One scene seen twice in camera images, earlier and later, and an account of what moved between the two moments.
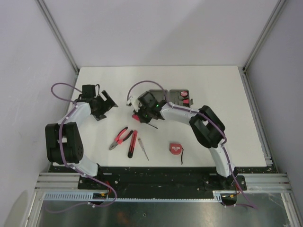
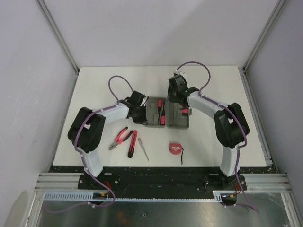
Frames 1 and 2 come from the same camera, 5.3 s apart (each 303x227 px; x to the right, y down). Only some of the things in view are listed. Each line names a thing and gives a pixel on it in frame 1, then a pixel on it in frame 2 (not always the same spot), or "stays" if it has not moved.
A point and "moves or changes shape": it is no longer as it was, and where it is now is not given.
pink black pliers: [118, 141] stays
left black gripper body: [102, 107] → [140, 116]
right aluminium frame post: [278, 9] stays
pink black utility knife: [133, 144] stays
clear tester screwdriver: [140, 141] stays
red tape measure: [176, 149] stays
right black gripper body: [144, 113] → [172, 95]
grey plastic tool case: [181, 97] moves or changes shape
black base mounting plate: [160, 179] stays
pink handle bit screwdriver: [136, 117] moves or changes shape
